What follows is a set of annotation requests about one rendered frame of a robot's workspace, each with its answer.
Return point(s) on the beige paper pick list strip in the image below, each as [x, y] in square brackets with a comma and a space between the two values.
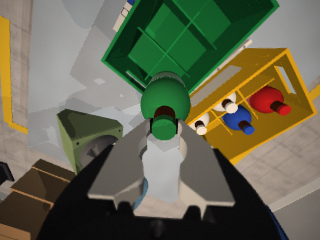
[123, 14]

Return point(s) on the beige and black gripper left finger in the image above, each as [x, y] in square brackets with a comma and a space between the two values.
[114, 175]

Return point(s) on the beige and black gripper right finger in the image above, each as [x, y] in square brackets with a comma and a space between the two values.
[210, 181]

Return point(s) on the white bottle with grey label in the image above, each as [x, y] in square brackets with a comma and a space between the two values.
[199, 126]

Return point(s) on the blue bottle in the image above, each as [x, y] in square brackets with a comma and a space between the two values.
[239, 120]

